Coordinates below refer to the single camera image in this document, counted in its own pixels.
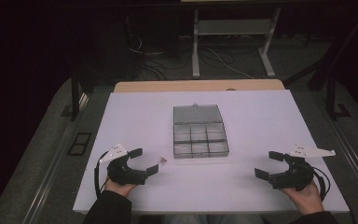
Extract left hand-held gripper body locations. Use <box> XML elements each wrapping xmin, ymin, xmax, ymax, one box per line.
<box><xmin>99</xmin><ymin>143</ymin><xmax>147</xmax><ymax>187</ymax></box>

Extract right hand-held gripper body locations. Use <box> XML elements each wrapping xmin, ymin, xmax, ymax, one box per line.
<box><xmin>271</xmin><ymin>143</ymin><xmax>337</xmax><ymax>191</ymax></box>

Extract person's left hand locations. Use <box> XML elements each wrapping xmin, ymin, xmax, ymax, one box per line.
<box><xmin>103</xmin><ymin>177</ymin><xmax>138</xmax><ymax>198</ymax></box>

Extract person's right hand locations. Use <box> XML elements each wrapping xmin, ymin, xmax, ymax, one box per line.
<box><xmin>279</xmin><ymin>180</ymin><xmax>324</xmax><ymax>217</ymax></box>

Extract white table board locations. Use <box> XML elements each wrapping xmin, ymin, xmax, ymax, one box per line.
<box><xmin>72</xmin><ymin>89</ymin><xmax>351</xmax><ymax>216</ymax></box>

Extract clear plastic compartment box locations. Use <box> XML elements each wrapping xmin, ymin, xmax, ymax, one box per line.
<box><xmin>172</xmin><ymin>104</ymin><xmax>230</xmax><ymax>160</ymax></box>

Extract black metal stand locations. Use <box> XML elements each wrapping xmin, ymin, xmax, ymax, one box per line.
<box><xmin>70</xmin><ymin>60</ymin><xmax>90</xmax><ymax>122</ymax></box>
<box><xmin>307</xmin><ymin>40</ymin><xmax>351</xmax><ymax>121</ymax></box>

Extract wooden table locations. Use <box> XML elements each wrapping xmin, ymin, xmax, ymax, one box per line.
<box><xmin>114</xmin><ymin>78</ymin><xmax>286</xmax><ymax>93</ymax></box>

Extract white metal stand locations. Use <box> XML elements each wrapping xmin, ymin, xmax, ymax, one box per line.
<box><xmin>191</xmin><ymin>7</ymin><xmax>282</xmax><ymax>79</ymax></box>

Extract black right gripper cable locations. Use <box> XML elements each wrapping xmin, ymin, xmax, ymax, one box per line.
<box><xmin>311</xmin><ymin>166</ymin><xmax>332</xmax><ymax>202</ymax></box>

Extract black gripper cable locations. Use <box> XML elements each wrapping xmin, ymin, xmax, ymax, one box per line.
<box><xmin>93</xmin><ymin>151</ymin><xmax>110</xmax><ymax>199</ymax></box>
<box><xmin>311</xmin><ymin>166</ymin><xmax>332</xmax><ymax>202</ymax></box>

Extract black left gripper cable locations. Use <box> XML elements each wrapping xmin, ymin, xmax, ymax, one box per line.
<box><xmin>93</xmin><ymin>151</ymin><xmax>110</xmax><ymax>199</ymax></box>

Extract black rectangular floor frame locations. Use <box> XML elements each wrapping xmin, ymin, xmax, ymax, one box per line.
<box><xmin>67</xmin><ymin>132</ymin><xmax>93</xmax><ymax>157</ymax></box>

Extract black floor cables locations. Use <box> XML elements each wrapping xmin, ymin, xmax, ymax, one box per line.
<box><xmin>127</xmin><ymin>32</ymin><xmax>236</xmax><ymax>81</ymax></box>

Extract white floor cable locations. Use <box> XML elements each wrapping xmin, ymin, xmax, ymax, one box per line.
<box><xmin>206</xmin><ymin>46</ymin><xmax>255</xmax><ymax>80</ymax></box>

